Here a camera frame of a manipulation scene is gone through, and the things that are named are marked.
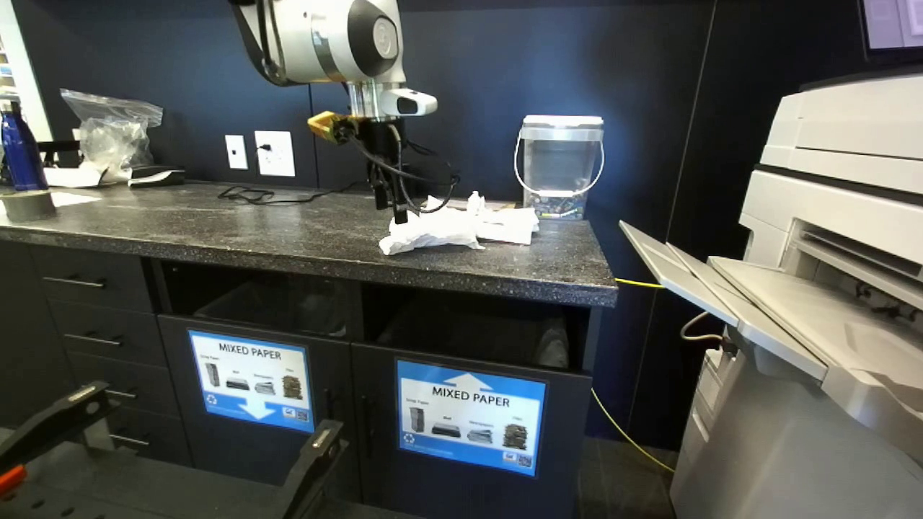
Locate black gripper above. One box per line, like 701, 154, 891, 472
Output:
362, 118, 412, 227

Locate white paper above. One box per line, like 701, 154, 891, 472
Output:
477, 203, 544, 247
375, 210, 484, 259
450, 188, 495, 233

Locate clear plastic bucket with lid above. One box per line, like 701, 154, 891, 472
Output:
510, 112, 608, 226

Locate mixed paper sign arrow down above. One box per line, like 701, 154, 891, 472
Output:
184, 327, 319, 436

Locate mixed paper sign arrow up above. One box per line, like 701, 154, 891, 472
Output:
396, 358, 548, 478

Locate clear plastic bag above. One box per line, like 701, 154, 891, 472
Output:
59, 87, 167, 181

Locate black cabinet drawer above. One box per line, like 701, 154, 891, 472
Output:
104, 408, 192, 465
81, 356, 182, 413
27, 242, 154, 311
56, 299, 167, 363

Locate blue bottle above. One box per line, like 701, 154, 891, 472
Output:
0, 92, 47, 194

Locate black clamp bar orange tip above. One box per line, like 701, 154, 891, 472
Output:
0, 382, 111, 498

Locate white office printer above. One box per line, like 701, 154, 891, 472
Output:
617, 69, 923, 519

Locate dark monitor screen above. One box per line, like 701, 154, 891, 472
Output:
861, 0, 923, 53

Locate white wall outlet plate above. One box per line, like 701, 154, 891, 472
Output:
252, 126, 301, 181

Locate black power cord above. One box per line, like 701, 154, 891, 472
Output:
215, 181, 330, 209

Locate white wall switch plate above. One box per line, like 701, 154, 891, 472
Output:
223, 134, 252, 173

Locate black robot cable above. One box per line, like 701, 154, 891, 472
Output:
229, 0, 466, 219

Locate yellow cable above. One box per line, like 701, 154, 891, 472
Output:
585, 271, 681, 478

